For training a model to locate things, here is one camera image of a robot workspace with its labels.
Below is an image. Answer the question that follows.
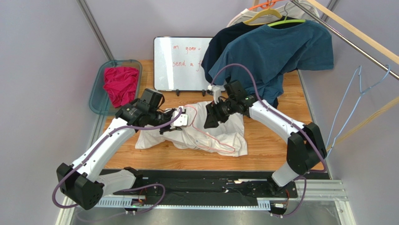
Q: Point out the orange plastic hanger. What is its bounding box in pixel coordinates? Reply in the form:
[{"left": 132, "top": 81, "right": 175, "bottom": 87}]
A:
[{"left": 248, "top": 0, "right": 282, "bottom": 11}]

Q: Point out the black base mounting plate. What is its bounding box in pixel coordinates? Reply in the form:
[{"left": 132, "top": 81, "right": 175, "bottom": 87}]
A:
[{"left": 112, "top": 169, "right": 298, "bottom": 207}]

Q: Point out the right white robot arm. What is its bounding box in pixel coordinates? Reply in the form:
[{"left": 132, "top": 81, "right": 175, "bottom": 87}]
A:
[{"left": 204, "top": 81, "right": 327, "bottom": 187}]

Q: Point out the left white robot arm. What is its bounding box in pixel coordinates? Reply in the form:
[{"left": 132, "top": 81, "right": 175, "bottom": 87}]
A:
[{"left": 52, "top": 89, "right": 184, "bottom": 210}]

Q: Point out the navy hanging t-shirt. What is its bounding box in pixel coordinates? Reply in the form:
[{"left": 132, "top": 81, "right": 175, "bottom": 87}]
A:
[{"left": 200, "top": 21, "right": 269, "bottom": 85}]

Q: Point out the wooden rack frame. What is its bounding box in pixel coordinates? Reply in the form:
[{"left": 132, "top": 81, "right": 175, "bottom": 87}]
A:
[{"left": 309, "top": 0, "right": 399, "bottom": 151}]

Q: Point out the white whiteboard with red writing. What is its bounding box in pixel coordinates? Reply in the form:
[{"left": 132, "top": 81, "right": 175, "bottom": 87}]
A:
[{"left": 153, "top": 37, "right": 212, "bottom": 92}]

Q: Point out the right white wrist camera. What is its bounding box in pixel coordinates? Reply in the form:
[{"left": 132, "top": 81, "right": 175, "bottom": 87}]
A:
[{"left": 206, "top": 84, "right": 223, "bottom": 105}]

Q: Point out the yellow plastic hanger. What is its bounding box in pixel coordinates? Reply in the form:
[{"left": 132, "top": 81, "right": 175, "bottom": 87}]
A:
[{"left": 244, "top": 8, "right": 282, "bottom": 25}]

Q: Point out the pink wire hanger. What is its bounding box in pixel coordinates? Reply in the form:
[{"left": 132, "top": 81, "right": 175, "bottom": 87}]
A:
[{"left": 183, "top": 102, "right": 244, "bottom": 156}]

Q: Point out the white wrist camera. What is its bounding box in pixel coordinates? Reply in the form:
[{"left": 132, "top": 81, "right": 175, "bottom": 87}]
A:
[
  {"left": 171, "top": 106, "right": 188, "bottom": 127},
  {"left": 206, "top": 84, "right": 223, "bottom": 105}
]

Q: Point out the light blue wire hanger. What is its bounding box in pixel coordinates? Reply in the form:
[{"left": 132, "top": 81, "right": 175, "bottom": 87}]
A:
[{"left": 325, "top": 64, "right": 391, "bottom": 155}]

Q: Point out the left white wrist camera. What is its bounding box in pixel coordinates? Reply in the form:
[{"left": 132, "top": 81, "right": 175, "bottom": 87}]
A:
[{"left": 171, "top": 106, "right": 188, "bottom": 127}]

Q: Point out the magenta crumpled cloth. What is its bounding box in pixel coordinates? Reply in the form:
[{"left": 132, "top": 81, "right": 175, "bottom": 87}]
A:
[{"left": 103, "top": 67, "right": 140, "bottom": 108}]

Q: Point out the aluminium rail frame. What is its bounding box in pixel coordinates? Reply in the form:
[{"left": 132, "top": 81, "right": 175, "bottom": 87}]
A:
[{"left": 55, "top": 179, "right": 357, "bottom": 225}]

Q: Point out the beige hanging t-shirt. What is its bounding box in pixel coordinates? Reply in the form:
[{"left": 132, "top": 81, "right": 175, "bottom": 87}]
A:
[{"left": 226, "top": 0, "right": 320, "bottom": 27}]

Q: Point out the teal blue hanging t-shirt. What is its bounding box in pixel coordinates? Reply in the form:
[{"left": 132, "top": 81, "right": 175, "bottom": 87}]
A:
[{"left": 209, "top": 21, "right": 334, "bottom": 107}]

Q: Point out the metal clothes rail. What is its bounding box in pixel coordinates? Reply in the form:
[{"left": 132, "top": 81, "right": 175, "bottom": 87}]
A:
[{"left": 291, "top": 0, "right": 399, "bottom": 80}]

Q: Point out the white floral print t-shirt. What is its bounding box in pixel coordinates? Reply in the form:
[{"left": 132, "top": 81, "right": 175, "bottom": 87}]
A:
[{"left": 135, "top": 101, "right": 248, "bottom": 157}]

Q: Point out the translucent teal plastic basket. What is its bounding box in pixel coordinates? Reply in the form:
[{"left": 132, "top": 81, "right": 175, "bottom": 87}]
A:
[{"left": 89, "top": 60, "right": 142, "bottom": 116}]

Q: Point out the green plastic hanger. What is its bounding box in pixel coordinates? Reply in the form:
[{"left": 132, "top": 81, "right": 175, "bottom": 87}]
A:
[{"left": 267, "top": 13, "right": 306, "bottom": 29}]

